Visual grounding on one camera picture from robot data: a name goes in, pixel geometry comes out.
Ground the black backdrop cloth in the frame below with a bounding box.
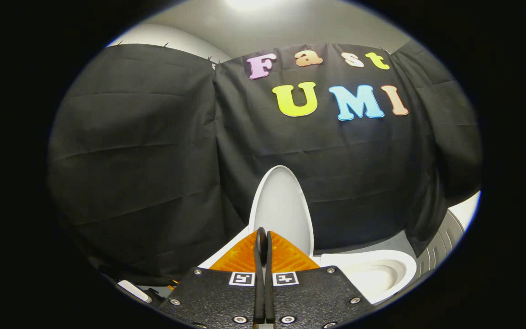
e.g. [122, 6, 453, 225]
[47, 40, 483, 286]

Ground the white plastic bar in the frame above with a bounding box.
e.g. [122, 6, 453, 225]
[117, 280, 153, 303]

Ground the white toilet lid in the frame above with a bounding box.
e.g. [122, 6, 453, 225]
[248, 165, 315, 256]

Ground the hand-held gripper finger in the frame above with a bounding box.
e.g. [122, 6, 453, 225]
[158, 227, 267, 329]
[266, 230, 374, 328]

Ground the large ceiling light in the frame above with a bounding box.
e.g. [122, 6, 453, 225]
[224, 0, 286, 11]

